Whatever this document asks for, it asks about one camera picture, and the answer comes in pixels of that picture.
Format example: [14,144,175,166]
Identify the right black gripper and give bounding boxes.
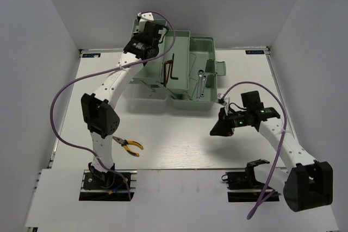
[210,106,250,137]

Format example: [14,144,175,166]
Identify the large brown hex key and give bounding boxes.
[161,53,175,87]

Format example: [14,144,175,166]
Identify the small brown hex key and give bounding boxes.
[169,61,178,80]

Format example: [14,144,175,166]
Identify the small silver ratchet wrench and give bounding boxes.
[200,75,207,97]

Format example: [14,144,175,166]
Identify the large silver ratchet wrench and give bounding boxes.
[196,70,207,101]

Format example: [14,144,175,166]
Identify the yellow handled pliers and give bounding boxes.
[113,136,144,157]

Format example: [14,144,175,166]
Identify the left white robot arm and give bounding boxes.
[81,20,169,188]

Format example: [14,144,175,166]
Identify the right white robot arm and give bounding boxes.
[210,91,333,212]

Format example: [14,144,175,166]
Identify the blue label sticker left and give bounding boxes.
[82,53,101,58]

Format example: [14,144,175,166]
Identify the blue label sticker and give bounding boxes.
[245,50,265,55]
[82,53,101,58]

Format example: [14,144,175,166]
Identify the blue label sticker right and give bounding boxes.
[245,50,265,55]

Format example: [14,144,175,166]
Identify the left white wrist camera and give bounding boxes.
[135,12,154,33]

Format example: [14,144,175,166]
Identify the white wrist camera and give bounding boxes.
[216,93,230,107]
[135,12,154,33]

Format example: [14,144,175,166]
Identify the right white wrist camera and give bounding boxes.
[216,93,230,107]

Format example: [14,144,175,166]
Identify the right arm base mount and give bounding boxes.
[221,171,264,203]

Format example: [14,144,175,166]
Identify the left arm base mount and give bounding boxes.
[78,170,137,202]

